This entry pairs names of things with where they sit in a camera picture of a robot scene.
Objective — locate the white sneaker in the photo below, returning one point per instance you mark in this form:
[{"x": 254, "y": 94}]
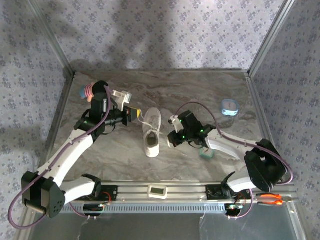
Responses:
[{"x": 152, "y": 147}]

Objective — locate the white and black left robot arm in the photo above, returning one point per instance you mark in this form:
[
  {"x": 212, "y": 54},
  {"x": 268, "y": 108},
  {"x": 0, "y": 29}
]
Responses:
[{"x": 72, "y": 150}]

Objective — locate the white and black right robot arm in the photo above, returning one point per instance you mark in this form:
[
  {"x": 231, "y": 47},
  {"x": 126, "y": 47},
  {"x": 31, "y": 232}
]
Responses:
[{"x": 225, "y": 145}]

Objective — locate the plush doll with black hair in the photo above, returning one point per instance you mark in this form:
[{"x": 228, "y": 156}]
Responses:
[{"x": 86, "y": 91}]

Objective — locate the teal square alarm clock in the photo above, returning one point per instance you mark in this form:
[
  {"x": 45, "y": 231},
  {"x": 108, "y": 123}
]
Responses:
[{"x": 207, "y": 153}]

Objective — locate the light blue rounded container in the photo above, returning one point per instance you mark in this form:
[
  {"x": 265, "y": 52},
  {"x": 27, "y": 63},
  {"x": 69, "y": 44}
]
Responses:
[{"x": 229, "y": 107}]

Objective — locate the white digital timer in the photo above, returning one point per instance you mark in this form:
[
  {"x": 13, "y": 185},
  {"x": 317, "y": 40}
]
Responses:
[{"x": 157, "y": 191}]

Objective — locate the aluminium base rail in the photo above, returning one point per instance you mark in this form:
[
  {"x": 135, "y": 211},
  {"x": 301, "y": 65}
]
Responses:
[{"x": 185, "y": 192}]

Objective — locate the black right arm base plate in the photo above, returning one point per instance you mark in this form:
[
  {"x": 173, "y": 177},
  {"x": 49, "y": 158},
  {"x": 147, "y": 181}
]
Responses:
[{"x": 212, "y": 192}]

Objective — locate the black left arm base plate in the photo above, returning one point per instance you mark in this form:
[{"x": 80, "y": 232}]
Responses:
[{"x": 113, "y": 192}]

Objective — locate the aluminium frame post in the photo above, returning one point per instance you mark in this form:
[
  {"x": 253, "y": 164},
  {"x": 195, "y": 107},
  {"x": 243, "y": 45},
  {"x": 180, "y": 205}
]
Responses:
[
  {"x": 270, "y": 37},
  {"x": 52, "y": 37}
]

